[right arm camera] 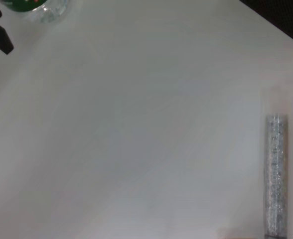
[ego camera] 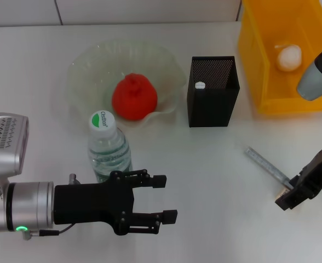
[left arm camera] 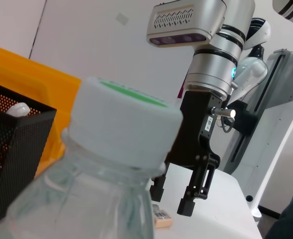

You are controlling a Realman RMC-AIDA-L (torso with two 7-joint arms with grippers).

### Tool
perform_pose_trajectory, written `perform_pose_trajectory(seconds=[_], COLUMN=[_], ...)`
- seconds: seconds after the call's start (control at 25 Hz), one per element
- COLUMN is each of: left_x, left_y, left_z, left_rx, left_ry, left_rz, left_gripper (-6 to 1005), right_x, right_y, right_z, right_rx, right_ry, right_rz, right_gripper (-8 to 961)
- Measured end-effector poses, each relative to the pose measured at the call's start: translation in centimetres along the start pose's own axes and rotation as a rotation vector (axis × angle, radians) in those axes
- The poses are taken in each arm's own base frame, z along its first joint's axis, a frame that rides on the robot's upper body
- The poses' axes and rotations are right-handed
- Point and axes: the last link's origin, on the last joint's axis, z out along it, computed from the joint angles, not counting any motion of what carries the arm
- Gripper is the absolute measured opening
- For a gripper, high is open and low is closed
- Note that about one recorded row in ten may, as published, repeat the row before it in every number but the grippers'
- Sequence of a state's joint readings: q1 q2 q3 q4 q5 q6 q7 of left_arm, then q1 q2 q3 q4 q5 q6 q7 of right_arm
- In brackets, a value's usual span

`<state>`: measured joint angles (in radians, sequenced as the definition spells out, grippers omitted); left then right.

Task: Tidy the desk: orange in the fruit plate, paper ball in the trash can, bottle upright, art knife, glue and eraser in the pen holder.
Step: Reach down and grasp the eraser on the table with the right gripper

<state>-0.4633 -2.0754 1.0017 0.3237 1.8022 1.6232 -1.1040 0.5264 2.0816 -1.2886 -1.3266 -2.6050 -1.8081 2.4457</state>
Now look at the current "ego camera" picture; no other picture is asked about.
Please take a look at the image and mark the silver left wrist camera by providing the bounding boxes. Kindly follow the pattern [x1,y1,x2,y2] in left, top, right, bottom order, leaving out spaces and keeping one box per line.
[0,112,30,185]

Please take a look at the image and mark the black mesh pen holder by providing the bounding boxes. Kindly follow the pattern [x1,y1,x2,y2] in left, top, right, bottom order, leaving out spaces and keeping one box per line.
[187,56,240,128]

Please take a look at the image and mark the clear green-label water bottle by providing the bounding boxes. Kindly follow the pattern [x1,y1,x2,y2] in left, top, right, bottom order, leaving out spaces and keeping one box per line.
[88,109,134,184]

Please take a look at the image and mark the red-orange toy orange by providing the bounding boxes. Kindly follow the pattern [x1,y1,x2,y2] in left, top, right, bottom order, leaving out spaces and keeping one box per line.
[111,73,158,122]

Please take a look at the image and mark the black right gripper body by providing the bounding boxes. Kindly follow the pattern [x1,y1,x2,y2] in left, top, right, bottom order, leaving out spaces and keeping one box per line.
[294,142,322,200]

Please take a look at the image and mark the white paper ball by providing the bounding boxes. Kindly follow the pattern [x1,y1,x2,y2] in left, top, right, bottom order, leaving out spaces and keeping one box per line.
[274,42,304,72]

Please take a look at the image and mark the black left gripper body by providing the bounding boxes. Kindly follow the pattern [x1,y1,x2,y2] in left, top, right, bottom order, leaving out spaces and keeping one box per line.
[53,170,136,236]

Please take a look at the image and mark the grey pen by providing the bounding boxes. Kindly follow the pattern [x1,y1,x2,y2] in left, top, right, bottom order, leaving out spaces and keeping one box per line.
[244,147,298,190]

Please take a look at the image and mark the beige eraser with barcode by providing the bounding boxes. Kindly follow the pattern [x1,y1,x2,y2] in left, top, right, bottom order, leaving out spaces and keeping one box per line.
[275,187,288,201]

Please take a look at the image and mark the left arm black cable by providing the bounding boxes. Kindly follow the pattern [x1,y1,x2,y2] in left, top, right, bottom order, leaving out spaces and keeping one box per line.
[22,223,74,242]

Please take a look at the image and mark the clear wavy glass fruit bowl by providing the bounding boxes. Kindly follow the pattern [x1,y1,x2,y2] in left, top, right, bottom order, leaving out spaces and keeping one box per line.
[66,38,188,131]

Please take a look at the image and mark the yellow plastic bin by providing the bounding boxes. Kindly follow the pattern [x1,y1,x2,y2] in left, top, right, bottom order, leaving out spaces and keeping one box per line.
[237,0,322,115]

